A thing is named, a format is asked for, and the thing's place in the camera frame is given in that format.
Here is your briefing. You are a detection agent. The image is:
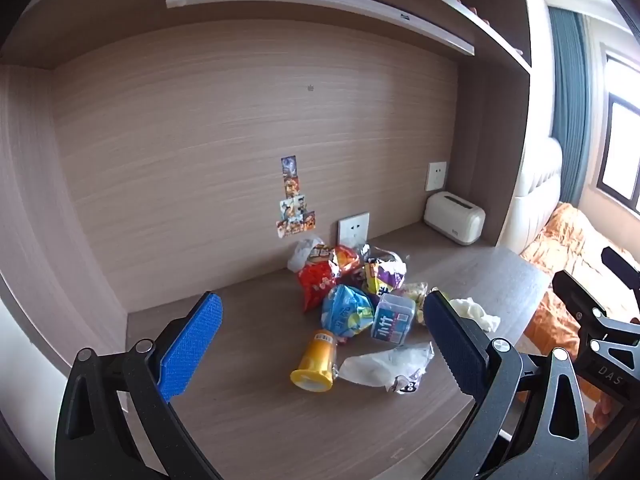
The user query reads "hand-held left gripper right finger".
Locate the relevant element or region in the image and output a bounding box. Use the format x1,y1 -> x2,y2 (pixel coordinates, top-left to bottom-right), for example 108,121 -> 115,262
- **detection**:
422,289 -> 591,480

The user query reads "orange chip bag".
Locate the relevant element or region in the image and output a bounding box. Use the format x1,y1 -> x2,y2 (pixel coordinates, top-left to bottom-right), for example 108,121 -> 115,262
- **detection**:
310,243 -> 362,277

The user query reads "silver foil wrapper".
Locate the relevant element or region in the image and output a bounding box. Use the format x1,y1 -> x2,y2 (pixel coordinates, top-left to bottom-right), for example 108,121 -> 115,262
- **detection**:
360,242 -> 407,266

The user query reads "white tissue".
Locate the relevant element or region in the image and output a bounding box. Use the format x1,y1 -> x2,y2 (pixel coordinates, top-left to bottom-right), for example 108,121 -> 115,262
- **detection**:
447,297 -> 502,332

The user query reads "clear box with blue label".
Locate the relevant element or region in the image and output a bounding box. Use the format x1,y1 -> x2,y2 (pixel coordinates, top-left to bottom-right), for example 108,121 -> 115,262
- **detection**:
370,292 -> 417,345

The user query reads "white wrapper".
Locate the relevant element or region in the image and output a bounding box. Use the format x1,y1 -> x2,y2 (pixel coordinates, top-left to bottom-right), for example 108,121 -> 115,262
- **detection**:
339,341 -> 435,395

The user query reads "blue snack bag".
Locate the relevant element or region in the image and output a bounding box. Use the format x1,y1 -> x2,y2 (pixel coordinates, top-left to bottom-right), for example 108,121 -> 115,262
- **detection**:
321,284 -> 377,345

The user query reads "purple and yellow snack bag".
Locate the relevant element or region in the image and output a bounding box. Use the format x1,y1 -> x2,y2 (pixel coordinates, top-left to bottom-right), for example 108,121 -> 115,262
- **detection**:
362,257 -> 407,297

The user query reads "pale yellow snack packet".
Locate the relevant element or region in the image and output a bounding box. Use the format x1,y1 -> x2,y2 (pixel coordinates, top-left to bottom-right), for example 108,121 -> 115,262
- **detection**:
400,282 -> 430,326

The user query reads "teal curtain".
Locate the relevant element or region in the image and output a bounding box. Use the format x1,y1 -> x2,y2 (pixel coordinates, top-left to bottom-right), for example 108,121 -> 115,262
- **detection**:
549,6 -> 592,208

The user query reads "white toaster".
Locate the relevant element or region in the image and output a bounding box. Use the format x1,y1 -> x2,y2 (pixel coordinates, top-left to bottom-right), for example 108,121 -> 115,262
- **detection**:
424,191 -> 487,246

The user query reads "wooden wall shelf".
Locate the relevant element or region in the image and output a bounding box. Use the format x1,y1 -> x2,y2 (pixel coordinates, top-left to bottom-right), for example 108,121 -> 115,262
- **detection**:
0,0 -> 532,77

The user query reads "dark framed window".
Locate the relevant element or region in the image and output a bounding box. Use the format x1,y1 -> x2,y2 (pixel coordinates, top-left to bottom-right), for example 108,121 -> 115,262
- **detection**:
597,52 -> 640,206

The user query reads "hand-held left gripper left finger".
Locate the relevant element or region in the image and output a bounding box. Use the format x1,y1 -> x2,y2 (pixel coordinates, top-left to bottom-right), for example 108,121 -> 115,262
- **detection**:
54,291 -> 226,480

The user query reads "white padded headboard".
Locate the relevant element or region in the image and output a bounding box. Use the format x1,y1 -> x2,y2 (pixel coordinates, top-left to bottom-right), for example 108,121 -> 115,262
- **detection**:
510,137 -> 563,256

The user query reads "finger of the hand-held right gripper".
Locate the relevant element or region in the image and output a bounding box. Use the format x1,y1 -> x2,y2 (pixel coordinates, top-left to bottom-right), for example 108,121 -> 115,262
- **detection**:
551,270 -> 623,323
601,246 -> 640,293

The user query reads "bed with orange cover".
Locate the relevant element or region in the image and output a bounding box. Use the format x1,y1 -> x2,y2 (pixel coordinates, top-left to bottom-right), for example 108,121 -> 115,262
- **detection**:
520,202 -> 640,436

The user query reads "red snack bag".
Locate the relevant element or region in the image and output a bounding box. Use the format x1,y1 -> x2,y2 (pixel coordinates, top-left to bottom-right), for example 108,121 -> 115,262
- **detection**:
297,260 -> 341,313

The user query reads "white wall socket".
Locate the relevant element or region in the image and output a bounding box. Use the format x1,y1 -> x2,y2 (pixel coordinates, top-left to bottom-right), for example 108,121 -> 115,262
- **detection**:
426,161 -> 448,192
337,211 -> 371,247

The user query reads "yellow plastic cup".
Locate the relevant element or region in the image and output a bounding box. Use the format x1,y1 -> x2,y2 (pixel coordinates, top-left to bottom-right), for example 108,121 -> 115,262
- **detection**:
291,329 -> 340,392

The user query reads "white light bar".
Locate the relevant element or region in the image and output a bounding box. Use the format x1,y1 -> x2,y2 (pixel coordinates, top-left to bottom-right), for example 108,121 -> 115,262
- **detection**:
166,0 -> 475,56

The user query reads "white plastic bag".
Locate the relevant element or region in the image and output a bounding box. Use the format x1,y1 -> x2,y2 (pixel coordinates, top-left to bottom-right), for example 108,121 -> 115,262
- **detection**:
287,235 -> 326,272

